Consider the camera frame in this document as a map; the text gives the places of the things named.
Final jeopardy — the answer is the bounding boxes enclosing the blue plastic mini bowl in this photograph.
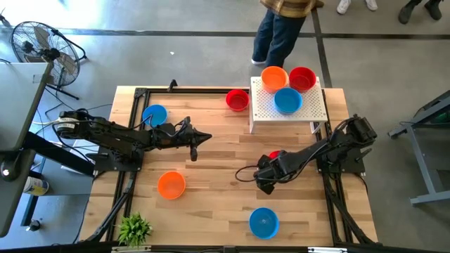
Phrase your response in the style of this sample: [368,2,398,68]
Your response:
[141,104,169,128]
[274,86,304,115]
[248,207,281,240]

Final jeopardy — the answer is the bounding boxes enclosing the orange plastic mini bowl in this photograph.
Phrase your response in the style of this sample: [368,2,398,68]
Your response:
[157,170,187,201]
[260,65,290,94]

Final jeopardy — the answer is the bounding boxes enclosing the black floor fan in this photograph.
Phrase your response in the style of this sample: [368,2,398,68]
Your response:
[9,20,88,101]

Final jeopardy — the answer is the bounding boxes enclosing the green artificial plant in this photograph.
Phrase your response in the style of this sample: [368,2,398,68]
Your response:
[117,211,154,247]

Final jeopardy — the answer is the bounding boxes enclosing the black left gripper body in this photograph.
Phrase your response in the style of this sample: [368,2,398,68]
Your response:
[153,117,200,162]

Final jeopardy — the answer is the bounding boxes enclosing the silver metal bracket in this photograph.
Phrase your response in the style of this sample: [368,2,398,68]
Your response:
[111,245,152,253]
[307,246,348,253]

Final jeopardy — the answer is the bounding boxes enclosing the grey metal stand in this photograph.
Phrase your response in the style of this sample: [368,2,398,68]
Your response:
[387,89,450,207]

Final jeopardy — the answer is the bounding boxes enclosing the white yellow can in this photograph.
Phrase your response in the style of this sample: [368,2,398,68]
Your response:
[22,175,51,197]

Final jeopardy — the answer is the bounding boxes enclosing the black aluminium table frame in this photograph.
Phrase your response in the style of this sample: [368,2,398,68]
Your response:
[84,79,379,253]

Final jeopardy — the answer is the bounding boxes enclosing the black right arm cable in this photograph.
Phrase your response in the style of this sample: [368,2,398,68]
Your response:
[234,164,263,183]

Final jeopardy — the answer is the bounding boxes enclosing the white perforated metal shelf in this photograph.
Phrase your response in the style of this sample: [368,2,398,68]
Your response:
[248,75,329,135]

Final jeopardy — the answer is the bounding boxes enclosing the person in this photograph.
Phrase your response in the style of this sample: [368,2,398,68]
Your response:
[336,0,379,15]
[250,0,325,68]
[397,0,444,25]

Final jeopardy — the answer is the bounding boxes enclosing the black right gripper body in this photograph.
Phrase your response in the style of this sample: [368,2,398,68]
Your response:
[252,154,293,184]

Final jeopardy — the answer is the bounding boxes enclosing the grey standing desk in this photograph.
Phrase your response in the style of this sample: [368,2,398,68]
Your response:
[0,61,98,238]

